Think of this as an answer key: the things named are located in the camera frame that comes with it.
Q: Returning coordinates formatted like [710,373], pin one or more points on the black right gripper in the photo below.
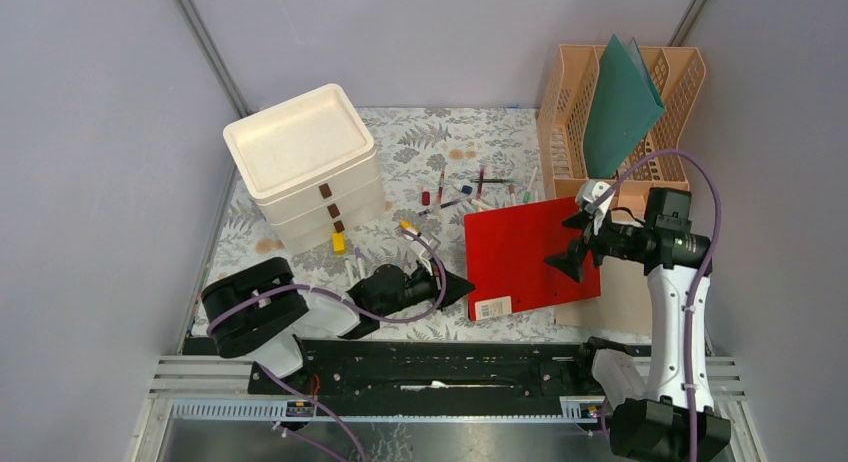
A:
[570,262]

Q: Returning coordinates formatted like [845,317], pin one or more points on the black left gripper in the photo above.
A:
[456,286]

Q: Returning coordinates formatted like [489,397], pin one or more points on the red file folder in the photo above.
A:
[505,258]

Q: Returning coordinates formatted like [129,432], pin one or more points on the teal file folder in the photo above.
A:
[625,106]

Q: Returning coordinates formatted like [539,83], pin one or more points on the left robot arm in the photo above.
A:
[263,314]

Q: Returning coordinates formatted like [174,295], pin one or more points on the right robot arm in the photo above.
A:
[668,415]

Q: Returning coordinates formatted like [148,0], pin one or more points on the floral desk mat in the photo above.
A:
[425,154]

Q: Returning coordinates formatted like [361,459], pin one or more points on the light green capped marker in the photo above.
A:
[528,193]

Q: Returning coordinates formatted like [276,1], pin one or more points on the beige file folder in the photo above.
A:
[623,306]

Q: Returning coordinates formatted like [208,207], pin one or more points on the yellow ink bottle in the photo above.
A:
[408,227]

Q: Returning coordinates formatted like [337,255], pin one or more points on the purple clear pen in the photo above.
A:
[441,206]

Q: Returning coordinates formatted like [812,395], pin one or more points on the orange clear pen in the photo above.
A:
[439,193]

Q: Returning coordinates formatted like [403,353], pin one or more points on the purple capped white marker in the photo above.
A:
[360,263]

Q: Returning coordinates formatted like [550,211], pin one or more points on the green clear pen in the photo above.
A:
[494,181]

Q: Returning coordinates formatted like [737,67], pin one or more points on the pink clear pen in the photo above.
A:
[480,182]

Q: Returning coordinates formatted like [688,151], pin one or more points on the yellow block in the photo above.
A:
[339,244]

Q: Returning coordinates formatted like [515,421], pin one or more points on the cream drawer unit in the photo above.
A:
[310,165]

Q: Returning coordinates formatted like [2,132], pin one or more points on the peach plastic file organizer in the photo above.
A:
[678,73]

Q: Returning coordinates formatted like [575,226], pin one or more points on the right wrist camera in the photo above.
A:
[594,200]

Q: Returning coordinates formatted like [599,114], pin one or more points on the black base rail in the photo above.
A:
[346,368]

